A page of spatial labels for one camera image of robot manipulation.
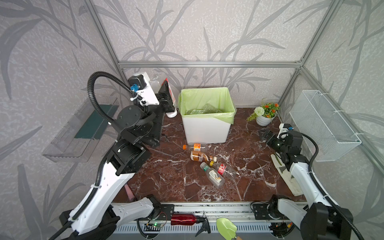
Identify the potted flower white pot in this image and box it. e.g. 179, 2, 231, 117
247, 103, 280, 127

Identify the white grey work glove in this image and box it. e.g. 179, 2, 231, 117
271, 154, 303, 197

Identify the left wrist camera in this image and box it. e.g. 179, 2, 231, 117
128, 72, 160, 106

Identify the green plastic trowel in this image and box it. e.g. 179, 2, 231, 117
216, 218, 242, 240

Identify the green circuit board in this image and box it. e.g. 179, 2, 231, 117
145, 222, 166, 231

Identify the small bottle orange label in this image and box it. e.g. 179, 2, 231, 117
183, 143, 208, 152

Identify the brown tea bottle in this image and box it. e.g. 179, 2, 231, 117
190, 151, 217, 163

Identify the white bin with green liner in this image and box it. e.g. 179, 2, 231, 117
179, 87, 237, 144

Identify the red spray bottle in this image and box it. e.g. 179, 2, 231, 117
171, 214, 211, 237

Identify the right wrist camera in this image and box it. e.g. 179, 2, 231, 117
278, 123, 294, 139

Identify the white wire mesh basket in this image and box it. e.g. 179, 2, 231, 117
290, 90, 362, 162

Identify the clear acrylic wall shelf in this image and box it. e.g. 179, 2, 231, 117
42, 100, 109, 163

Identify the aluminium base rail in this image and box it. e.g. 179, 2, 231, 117
114, 202, 293, 235

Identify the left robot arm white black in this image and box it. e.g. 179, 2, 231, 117
52, 71, 177, 240

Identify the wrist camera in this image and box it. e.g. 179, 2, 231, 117
128, 72, 160, 106
278, 123, 294, 139

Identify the bottle white label green band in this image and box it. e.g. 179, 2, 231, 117
200, 162, 225, 189

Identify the clear square bottle white cap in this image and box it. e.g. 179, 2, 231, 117
150, 73, 178, 118

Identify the purple pink brush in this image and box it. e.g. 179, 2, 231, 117
124, 184, 136, 202

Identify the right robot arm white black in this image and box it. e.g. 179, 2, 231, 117
259, 124, 364, 240

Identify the small bottle red label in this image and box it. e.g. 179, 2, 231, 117
209, 161, 239, 180

